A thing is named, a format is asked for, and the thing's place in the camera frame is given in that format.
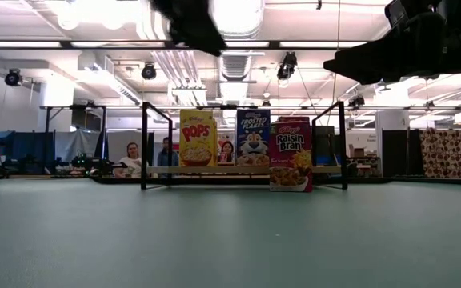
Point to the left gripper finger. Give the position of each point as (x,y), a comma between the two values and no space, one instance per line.
(198,36)

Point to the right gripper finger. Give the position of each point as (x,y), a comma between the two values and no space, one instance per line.
(406,56)

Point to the blue Frosted Flakes cereal box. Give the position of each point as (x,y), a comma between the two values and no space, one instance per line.
(253,136)

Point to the black spotlight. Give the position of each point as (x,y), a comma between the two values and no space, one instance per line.
(288,64)
(149,72)
(356,102)

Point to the black partition panel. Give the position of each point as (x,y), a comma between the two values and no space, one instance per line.
(394,154)
(326,144)

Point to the brown patterned fabric partition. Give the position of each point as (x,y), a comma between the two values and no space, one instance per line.
(444,154)

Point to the cardboard box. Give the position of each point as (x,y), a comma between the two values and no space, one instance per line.
(357,152)

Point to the person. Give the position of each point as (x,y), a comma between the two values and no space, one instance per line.
(227,149)
(131,160)
(167,154)

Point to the black light bar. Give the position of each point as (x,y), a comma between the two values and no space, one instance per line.
(65,45)

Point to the black metal stand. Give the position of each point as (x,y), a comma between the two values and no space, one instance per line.
(104,120)

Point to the grey tarp cover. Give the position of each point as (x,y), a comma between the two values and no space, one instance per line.
(78,144)

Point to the dark equipment with green lights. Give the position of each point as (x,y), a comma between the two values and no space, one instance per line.
(86,164)

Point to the green table mat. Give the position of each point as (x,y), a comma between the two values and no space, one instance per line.
(214,240)

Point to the blue partition panel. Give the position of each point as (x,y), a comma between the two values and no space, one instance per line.
(22,144)

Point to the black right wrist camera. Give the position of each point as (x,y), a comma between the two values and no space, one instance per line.
(394,12)

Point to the silver ventilation duct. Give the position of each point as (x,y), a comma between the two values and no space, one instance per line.
(236,68)

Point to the black aluminium table frame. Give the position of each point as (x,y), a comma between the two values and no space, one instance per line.
(414,181)

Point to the black mounted camera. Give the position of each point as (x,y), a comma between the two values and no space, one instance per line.
(13,78)

